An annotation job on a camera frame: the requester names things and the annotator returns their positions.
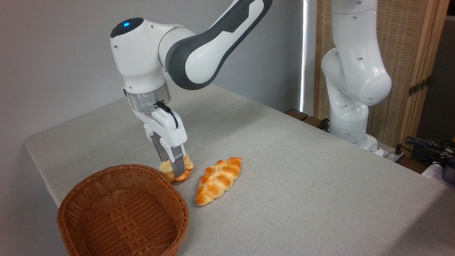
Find wooden rattan folding screen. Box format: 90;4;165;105
313;0;450;150

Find grey tablecloth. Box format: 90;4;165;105
24;84;455;256

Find brown wicker basket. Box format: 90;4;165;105
57;164;190;256

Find long braided bread loaf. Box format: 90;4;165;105
195;157;243;206

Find black cable bundle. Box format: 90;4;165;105
404;136;455;168

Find metal screen hinge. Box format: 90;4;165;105
408;76;432;97

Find small round muffin bread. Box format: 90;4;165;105
158;153;194;183

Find dark brown wooden block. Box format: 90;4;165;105
284;108;309;122
302;116;330;132

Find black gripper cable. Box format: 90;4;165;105
155;101;179;129

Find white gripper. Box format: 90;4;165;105
123;88;188;177

